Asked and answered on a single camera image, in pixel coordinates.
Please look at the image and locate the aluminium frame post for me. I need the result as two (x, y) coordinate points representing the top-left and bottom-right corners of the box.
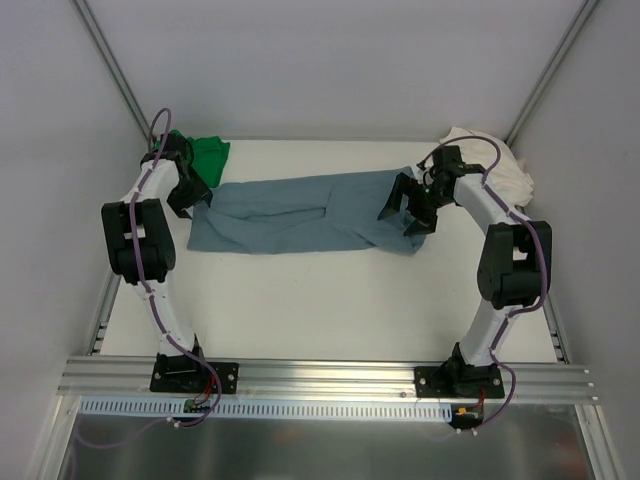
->
(504, 0), (601, 147)
(69, 0), (150, 141)

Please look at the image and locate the green folded t-shirt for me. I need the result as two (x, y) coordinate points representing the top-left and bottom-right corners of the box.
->
(161, 130), (231, 190)

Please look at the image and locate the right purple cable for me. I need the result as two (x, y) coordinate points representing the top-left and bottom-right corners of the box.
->
(415, 135), (546, 444)

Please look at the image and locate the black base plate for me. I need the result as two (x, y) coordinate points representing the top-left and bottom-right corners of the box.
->
(149, 355), (239, 395)
(413, 364), (505, 399)

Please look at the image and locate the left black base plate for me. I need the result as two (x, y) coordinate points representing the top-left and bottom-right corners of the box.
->
(149, 355), (239, 395)

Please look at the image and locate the left aluminium frame post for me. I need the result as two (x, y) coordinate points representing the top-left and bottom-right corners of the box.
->
(69, 0), (150, 141)

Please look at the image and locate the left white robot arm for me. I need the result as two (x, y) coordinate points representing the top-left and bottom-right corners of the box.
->
(101, 132), (213, 391)

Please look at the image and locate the right aluminium frame post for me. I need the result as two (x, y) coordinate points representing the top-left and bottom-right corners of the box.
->
(504, 0), (601, 147)

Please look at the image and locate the white slotted cable duct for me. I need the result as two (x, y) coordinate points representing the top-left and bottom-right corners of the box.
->
(78, 396), (452, 423)

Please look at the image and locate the cream white t-shirt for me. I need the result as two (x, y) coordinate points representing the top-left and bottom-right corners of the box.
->
(439, 127), (534, 207)

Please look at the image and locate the blue-grey t-shirt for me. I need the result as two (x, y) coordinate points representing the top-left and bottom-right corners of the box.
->
(187, 167), (425, 255)

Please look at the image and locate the aluminium mounting rail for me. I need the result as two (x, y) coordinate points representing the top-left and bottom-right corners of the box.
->
(58, 355), (599, 404)

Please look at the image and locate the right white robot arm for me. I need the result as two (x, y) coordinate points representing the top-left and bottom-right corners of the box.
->
(379, 145), (552, 399)

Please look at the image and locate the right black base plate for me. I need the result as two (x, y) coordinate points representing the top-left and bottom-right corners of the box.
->
(413, 364), (505, 399)

